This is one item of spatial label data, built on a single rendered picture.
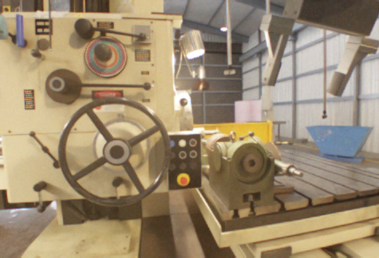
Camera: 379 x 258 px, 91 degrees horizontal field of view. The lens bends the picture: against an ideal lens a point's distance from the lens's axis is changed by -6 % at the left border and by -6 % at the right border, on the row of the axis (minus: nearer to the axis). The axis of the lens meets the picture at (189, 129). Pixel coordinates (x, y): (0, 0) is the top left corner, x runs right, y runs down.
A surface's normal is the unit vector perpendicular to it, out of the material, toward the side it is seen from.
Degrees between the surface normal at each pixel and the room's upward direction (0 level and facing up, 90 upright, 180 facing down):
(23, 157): 90
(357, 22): 113
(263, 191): 90
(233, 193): 90
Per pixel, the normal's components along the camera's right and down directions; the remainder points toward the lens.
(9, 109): 0.18, 0.07
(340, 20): 0.07, 0.47
